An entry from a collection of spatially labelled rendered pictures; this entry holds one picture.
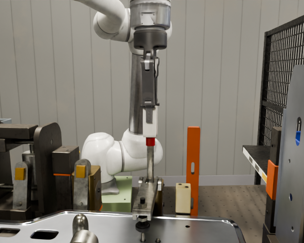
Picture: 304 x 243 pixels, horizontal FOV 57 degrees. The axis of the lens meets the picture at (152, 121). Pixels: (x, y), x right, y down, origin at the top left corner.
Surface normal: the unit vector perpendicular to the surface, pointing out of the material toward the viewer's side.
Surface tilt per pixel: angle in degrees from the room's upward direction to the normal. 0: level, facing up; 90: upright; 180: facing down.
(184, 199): 90
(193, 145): 90
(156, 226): 0
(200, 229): 0
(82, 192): 78
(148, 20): 89
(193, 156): 90
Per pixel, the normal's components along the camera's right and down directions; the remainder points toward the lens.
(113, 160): 0.37, 0.16
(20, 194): -0.10, -0.03
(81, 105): 0.04, 0.18
